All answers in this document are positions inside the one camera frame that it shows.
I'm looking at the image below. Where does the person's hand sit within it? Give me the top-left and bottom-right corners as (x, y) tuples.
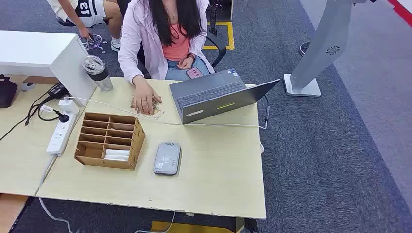
(79, 27), (95, 41)

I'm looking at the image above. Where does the person's right hand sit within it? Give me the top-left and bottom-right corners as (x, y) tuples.
(131, 75), (163, 116)

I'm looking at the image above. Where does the person's left hand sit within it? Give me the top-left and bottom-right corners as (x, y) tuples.
(177, 56), (195, 70)

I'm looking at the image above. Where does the pink phone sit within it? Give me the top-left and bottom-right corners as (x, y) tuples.
(186, 67), (205, 80)

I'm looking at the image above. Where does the person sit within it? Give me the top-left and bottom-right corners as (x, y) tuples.
(117, 0), (216, 116)
(46, 0), (123, 53)

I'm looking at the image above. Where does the white key card stack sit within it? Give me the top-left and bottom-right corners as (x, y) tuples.
(103, 148), (131, 162)

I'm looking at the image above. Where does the grey card reader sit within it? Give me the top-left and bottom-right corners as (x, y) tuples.
(153, 142), (182, 176)

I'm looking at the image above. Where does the stool with purple wheel base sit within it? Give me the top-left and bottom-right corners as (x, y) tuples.
(56, 15), (108, 55)

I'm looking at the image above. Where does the grey laptop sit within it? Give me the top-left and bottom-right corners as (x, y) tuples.
(169, 68), (281, 125)

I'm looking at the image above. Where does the clear tumbler with black band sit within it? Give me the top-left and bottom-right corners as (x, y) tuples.
(81, 55), (114, 93)

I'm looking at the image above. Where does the cardboard organizer box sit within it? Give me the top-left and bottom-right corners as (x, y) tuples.
(73, 112), (146, 171)

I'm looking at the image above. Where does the black equipment stand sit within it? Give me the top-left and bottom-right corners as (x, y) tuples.
(208, 0), (235, 36)

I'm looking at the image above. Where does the white cabinet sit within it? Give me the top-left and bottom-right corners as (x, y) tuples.
(0, 30), (98, 107)

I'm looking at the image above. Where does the black power adapter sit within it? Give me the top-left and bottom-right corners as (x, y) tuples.
(47, 83), (69, 100)

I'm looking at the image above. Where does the white charger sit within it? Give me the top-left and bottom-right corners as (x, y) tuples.
(58, 98), (80, 115)

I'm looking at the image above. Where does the white power strip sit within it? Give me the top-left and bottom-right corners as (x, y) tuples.
(46, 111), (78, 157)

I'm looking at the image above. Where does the black bag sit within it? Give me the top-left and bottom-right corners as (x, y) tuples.
(0, 74), (18, 109)

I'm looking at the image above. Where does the round black base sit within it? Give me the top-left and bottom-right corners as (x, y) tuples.
(298, 41), (312, 57)

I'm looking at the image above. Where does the grey pillar stand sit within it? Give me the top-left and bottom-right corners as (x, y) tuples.
(283, 0), (377, 97)

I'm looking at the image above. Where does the thin white cable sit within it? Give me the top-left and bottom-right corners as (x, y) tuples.
(64, 96), (268, 130)

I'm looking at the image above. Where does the black adapter cable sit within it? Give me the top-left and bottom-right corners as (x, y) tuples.
(0, 83), (62, 142)

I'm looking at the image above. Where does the black plug cable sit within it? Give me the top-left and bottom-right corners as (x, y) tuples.
(37, 104), (65, 123)

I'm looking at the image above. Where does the black dongle cable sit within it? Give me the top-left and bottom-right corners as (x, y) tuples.
(264, 95), (271, 128)

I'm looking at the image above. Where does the white hanging cable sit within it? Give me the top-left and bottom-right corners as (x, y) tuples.
(133, 210), (177, 233)

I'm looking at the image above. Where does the white power strip cord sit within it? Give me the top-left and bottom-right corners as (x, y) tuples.
(38, 154), (78, 233)

